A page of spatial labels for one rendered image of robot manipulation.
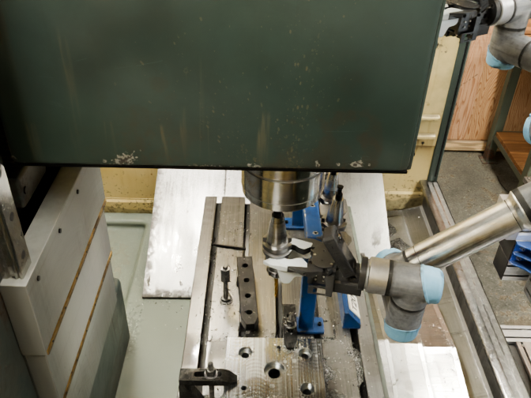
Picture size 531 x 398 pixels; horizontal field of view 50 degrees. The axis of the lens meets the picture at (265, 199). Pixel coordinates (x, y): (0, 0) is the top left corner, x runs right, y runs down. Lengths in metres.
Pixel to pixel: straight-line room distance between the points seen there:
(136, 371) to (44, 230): 0.85
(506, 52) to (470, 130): 2.69
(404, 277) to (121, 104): 0.64
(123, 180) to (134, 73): 1.54
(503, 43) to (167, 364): 1.32
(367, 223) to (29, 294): 1.44
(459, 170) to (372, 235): 1.98
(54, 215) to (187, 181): 1.16
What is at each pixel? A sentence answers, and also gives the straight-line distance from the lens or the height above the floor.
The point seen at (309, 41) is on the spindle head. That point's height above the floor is 1.80.
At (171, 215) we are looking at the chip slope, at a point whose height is 0.76.
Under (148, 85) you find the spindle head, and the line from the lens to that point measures 0.88.
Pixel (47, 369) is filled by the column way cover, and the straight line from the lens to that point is 1.19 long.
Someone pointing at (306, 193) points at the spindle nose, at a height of 1.49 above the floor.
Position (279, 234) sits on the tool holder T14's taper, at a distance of 1.16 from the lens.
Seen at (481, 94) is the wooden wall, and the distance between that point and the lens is 4.14.
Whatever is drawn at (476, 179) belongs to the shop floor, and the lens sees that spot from 4.03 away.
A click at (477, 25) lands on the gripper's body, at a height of 1.65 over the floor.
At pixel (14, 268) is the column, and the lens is 1.03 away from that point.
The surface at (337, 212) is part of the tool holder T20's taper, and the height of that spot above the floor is 1.26.
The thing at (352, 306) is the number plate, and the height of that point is 0.94.
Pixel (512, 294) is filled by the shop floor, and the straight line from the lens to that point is 3.23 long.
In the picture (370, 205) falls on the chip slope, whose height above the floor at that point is 0.78.
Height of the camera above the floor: 2.09
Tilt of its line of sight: 36 degrees down
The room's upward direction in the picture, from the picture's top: 2 degrees clockwise
